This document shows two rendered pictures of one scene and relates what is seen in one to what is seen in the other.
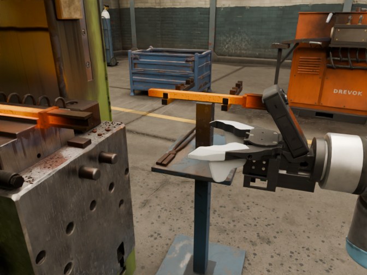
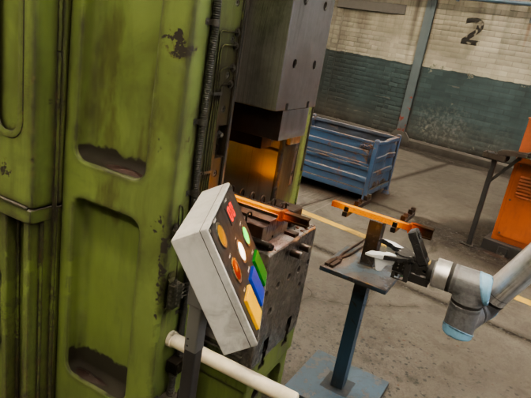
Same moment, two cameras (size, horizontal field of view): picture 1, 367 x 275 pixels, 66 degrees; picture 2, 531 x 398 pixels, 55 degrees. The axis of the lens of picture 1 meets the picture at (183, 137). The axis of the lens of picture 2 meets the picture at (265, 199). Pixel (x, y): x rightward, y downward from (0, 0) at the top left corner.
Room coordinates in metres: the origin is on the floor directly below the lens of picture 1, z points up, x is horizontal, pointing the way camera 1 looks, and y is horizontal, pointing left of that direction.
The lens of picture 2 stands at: (-1.08, 0.12, 1.58)
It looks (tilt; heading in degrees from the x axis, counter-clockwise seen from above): 18 degrees down; 8
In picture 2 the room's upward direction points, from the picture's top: 10 degrees clockwise
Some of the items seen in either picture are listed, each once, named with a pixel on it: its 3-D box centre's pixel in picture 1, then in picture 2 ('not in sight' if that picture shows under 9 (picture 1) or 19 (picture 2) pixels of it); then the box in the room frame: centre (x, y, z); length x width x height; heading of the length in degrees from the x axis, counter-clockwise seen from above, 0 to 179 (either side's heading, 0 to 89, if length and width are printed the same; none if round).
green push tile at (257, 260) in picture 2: not in sight; (257, 268); (0.10, 0.27, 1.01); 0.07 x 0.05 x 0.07; 7
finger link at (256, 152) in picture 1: (248, 150); (396, 257); (0.40, -0.10, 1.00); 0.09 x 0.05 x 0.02; 108
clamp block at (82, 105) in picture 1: (72, 114); (283, 212); (0.73, 0.30, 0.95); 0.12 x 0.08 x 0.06; 72
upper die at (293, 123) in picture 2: not in sight; (239, 110); (0.61, 0.49, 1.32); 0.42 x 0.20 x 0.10; 72
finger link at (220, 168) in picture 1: (218, 165); (379, 261); (0.39, -0.06, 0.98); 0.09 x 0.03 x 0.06; 108
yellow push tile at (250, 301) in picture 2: not in sight; (251, 307); (-0.10, 0.25, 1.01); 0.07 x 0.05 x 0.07; 7
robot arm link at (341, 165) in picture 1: (335, 161); (440, 273); (0.40, -0.24, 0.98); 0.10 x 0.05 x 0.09; 162
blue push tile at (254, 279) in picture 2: not in sight; (254, 286); (0.00, 0.26, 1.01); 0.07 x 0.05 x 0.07; 7
